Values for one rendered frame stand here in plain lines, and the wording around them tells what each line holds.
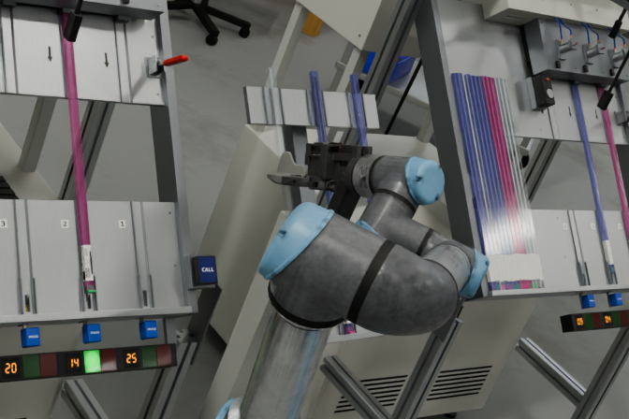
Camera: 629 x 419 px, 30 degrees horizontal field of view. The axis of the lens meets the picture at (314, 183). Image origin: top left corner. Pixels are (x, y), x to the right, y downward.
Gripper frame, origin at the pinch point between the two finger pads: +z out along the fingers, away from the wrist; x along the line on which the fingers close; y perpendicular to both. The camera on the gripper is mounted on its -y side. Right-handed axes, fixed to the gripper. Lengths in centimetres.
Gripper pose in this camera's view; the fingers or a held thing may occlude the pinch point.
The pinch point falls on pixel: (286, 180)
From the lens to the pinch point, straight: 215.5
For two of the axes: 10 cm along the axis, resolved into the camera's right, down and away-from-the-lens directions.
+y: 0.4, -10.0, -0.6
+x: -7.3, 0.1, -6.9
